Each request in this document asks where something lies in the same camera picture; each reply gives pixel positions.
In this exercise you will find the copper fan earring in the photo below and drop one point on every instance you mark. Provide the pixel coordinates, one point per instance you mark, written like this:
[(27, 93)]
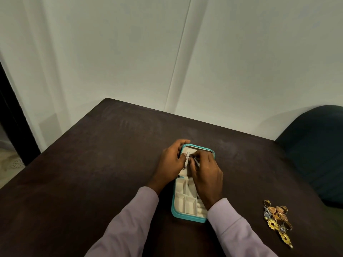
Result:
[(272, 210), (282, 217), (279, 209)]

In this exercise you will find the small silver earring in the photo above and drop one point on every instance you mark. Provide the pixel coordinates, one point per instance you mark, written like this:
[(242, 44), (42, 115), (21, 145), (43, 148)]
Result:
[(184, 166)]

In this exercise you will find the silver cluster earring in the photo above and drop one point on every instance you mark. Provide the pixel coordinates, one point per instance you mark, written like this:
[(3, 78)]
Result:
[(267, 214)]

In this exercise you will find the person's right thumb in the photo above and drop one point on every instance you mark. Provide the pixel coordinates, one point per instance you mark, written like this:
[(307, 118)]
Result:
[(193, 164)]

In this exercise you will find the person's left forearm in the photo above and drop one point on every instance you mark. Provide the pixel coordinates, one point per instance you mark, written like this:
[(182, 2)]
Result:
[(128, 224)]

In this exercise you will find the person's left thumb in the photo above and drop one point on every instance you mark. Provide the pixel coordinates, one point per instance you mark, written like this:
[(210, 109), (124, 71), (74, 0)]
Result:
[(182, 157)]

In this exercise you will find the gold flower earring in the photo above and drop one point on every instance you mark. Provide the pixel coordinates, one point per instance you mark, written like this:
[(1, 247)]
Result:
[(286, 239), (273, 224)]

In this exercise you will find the person's right hand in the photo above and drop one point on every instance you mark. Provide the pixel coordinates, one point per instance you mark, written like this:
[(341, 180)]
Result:
[(207, 179)]

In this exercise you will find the black door frame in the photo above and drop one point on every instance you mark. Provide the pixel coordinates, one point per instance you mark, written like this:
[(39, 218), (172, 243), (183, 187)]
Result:
[(16, 125)]

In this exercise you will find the person's right forearm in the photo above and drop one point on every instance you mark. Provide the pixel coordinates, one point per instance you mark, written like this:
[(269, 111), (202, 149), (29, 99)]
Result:
[(235, 230)]

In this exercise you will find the person's left hand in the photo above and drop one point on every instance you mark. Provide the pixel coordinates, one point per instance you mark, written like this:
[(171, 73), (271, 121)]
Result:
[(167, 165)]

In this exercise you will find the dark teal chair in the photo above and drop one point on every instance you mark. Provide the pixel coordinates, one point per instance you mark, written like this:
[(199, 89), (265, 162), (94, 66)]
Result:
[(315, 152)]

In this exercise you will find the teal jewelry box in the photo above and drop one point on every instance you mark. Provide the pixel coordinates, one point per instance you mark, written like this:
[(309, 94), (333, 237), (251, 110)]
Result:
[(185, 204)]

